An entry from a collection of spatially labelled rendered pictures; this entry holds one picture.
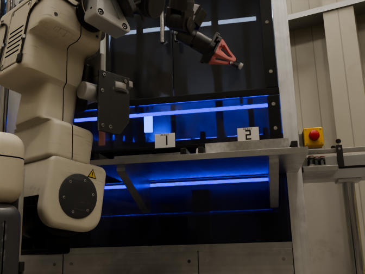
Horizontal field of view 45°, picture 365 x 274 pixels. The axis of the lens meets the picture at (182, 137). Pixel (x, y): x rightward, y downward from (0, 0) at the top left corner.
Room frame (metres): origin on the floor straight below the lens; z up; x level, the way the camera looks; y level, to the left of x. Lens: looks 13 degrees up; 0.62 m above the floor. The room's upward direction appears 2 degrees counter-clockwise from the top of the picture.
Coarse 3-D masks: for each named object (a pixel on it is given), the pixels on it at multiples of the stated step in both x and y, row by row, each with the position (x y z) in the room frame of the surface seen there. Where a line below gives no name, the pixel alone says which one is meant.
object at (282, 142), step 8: (208, 144) 1.37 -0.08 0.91; (216, 144) 1.37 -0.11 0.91; (224, 144) 1.36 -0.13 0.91; (232, 144) 1.36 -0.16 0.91; (240, 144) 1.35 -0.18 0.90; (248, 144) 1.35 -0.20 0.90; (256, 144) 1.34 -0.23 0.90; (264, 144) 1.34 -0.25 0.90; (272, 144) 1.34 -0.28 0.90; (280, 144) 1.33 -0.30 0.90; (288, 144) 1.33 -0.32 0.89; (208, 152) 1.37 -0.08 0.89
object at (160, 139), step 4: (156, 136) 1.78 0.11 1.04; (160, 136) 1.78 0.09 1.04; (164, 136) 1.77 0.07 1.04; (168, 136) 1.77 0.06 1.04; (172, 136) 1.77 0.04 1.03; (156, 140) 1.78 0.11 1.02; (160, 140) 1.78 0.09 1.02; (164, 140) 1.77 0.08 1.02; (168, 140) 1.77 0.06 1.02; (172, 140) 1.77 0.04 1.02; (156, 144) 1.78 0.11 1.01; (160, 144) 1.78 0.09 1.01; (164, 144) 1.77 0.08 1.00; (168, 144) 1.77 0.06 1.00; (172, 144) 1.77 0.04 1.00
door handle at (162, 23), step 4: (164, 12) 1.72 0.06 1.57; (160, 16) 1.72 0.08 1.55; (160, 20) 1.72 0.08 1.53; (160, 24) 1.72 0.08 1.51; (164, 24) 1.72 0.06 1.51; (160, 28) 1.72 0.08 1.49; (164, 28) 1.72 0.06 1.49; (160, 32) 1.72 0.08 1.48; (164, 32) 1.72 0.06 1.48; (160, 36) 1.72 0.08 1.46; (164, 36) 1.72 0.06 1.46; (160, 40) 1.72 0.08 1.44; (164, 40) 1.72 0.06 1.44; (164, 44) 1.78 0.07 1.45
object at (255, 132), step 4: (240, 128) 1.72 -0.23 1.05; (244, 128) 1.72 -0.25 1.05; (248, 128) 1.72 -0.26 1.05; (252, 128) 1.71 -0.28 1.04; (256, 128) 1.71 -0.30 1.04; (240, 132) 1.72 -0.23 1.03; (244, 132) 1.72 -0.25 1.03; (248, 132) 1.72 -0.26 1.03; (252, 132) 1.71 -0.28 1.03; (256, 132) 1.71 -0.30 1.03; (240, 136) 1.72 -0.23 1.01; (244, 136) 1.72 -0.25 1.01; (248, 136) 1.72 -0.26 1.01; (252, 136) 1.71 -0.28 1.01; (256, 136) 1.71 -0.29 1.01; (240, 140) 1.72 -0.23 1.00; (244, 140) 1.72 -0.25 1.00; (248, 140) 1.72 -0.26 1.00
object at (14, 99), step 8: (0, 0) 1.36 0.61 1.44; (16, 0) 1.48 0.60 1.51; (0, 8) 1.37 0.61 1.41; (0, 16) 1.37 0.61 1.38; (0, 88) 1.40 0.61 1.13; (16, 96) 1.53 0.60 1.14; (8, 104) 1.47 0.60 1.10; (16, 104) 1.53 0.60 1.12; (8, 112) 1.47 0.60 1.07; (16, 112) 1.53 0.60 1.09; (8, 120) 1.48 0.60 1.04; (8, 128) 1.48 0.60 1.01; (16, 128) 1.54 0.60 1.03
